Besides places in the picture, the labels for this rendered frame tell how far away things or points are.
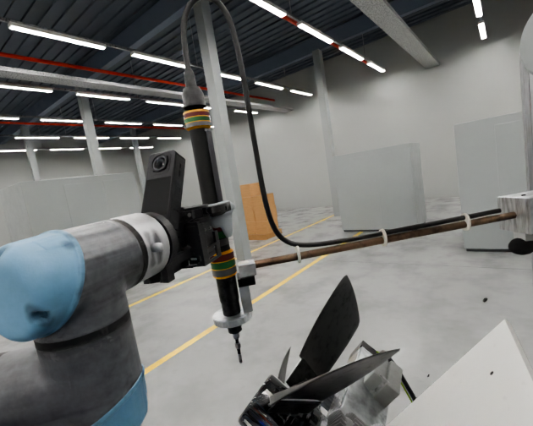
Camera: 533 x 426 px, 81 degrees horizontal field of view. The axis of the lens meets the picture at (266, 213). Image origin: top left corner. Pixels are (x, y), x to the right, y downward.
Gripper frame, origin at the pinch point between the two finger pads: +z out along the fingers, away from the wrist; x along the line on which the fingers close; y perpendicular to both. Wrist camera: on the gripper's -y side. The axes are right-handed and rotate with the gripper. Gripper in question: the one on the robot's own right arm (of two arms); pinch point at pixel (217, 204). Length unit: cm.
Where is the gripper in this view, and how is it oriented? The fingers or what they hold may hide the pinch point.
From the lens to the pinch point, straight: 55.8
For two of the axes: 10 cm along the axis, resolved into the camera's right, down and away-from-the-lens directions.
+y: 1.6, 9.8, 1.1
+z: 3.0, -1.6, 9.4
